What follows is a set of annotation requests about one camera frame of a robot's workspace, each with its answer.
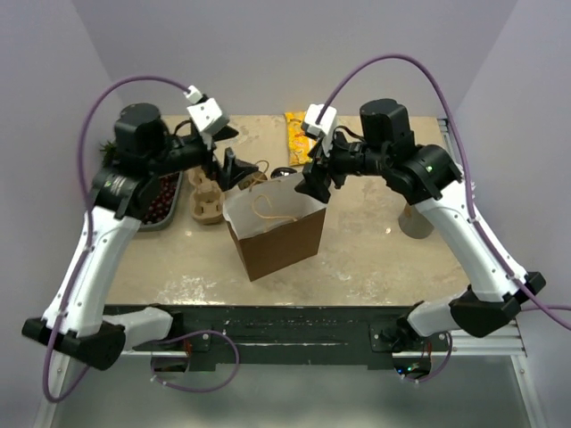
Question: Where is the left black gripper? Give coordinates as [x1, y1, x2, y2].
[150, 123, 259, 189]

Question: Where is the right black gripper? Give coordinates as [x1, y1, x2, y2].
[295, 123, 389, 202]

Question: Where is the dark coffee cup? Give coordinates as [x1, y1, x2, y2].
[270, 167, 297, 179]
[238, 171, 268, 191]

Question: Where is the brown paper bag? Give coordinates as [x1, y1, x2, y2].
[222, 172, 327, 281]

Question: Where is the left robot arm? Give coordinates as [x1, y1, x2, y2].
[21, 98, 257, 371]

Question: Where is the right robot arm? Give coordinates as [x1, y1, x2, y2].
[295, 99, 546, 350]

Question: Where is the yellow snack bag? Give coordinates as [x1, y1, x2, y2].
[284, 111, 314, 167]

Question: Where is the cardboard cup carrier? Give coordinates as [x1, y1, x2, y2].
[187, 168, 225, 226]

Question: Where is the purple grapes bunch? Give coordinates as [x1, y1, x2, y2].
[142, 174, 179, 226]

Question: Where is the black fruit tray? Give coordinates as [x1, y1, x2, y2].
[139, 172, 184, 233]

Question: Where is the grey straw holder cup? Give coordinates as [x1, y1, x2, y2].
[398, 204, 434, 240]

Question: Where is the orange toy pineapple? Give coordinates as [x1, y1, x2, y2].
[99, 140, 117, 167]

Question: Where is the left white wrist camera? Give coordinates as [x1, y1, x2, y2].
[185, 86, 229, 147]

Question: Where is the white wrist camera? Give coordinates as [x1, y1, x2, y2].
[185, 86, 229, 147]
[301, 103, 337, 157]

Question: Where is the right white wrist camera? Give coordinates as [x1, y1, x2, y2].
[301, 103, 337, 157]

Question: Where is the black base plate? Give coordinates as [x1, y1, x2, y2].
[135, 305, 422, 371]

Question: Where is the aluminium frame rail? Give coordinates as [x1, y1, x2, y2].
[55, 317, 530, 358]

